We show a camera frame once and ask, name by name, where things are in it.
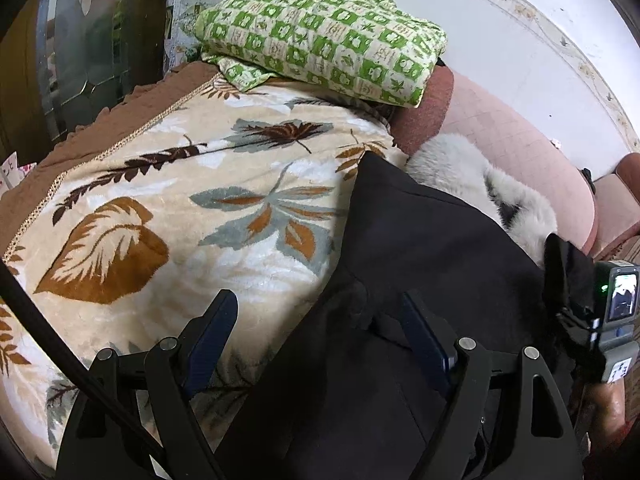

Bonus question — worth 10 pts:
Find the floral printed cloth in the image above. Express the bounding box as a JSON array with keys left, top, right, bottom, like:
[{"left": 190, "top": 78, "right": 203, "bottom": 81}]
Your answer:
[{"left": 164, "top": 0, "right": 227, "bottom": 67}]

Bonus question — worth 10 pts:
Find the green checked folded quilt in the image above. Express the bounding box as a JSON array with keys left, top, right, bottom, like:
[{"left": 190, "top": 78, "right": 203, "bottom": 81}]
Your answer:
[{"left": 194, "top": 0, "right": 448, "bottom": 109}]

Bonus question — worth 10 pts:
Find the black cable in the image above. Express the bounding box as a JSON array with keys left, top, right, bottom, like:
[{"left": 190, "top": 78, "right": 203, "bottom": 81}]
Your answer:
[{"left": 0, "top": 261, "right": 168, "bottom": 467}]

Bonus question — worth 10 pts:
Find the beige leaf-print blanket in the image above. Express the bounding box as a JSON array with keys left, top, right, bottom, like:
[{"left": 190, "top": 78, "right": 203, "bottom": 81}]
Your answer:
[{"left": 0, "top": 61, "right": 408, "bottom": 471}]

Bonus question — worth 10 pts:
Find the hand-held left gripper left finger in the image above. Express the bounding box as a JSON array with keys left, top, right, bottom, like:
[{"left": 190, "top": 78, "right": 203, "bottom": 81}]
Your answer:
[{"left": 56, "top": 289, "right": 240, "bottom": 480}]

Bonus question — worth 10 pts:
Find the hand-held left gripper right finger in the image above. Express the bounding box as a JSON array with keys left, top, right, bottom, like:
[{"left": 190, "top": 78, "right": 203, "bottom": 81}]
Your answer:
[{"left": 399, "top": 289, "right": 584, "bottom": 480}]

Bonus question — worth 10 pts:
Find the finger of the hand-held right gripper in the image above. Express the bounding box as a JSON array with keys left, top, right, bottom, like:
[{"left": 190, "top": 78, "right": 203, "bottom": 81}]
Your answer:
[{"left": 543, "top": 233, "right": 597, "bottom": 312}]

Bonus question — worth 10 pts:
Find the pink quilted cushion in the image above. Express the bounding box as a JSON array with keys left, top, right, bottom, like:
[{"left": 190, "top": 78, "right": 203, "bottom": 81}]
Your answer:
[
  {"left": 392, "top": 66, "right": 599, "bottom": 257},
  {"left": 582, "top": 152, "right": 640, "bottom": 261}
]

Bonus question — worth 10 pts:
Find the person's right hand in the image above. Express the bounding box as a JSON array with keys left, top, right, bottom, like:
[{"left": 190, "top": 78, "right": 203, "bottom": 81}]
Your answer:
[{"left": 575, "top": 380, "right": 629, "bottom": 453}]

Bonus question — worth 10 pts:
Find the black coat with fur collar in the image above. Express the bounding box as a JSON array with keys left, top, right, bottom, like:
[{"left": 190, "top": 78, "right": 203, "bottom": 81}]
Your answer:
[{"left": 215, "top": 132, "right": 601, "bottom": 480}]

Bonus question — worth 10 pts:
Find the wooden door with glass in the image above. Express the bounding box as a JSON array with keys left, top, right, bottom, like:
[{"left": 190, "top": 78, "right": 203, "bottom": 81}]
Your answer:
[{"left": 0, "top": 0, "right": 173, "bottom": 166}]

